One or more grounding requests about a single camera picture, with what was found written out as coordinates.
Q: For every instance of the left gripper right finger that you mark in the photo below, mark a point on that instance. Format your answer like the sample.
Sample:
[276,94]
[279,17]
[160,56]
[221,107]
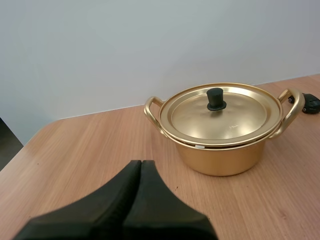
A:
[160,210]

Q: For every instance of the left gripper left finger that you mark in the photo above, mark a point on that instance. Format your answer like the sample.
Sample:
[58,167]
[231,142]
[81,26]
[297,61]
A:
[100,207]

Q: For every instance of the small grey toy car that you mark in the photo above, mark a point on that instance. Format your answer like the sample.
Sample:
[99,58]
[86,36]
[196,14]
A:
[310,103]

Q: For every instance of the gold lid with black knob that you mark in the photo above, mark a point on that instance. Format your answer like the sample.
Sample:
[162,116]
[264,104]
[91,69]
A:
[220,117]

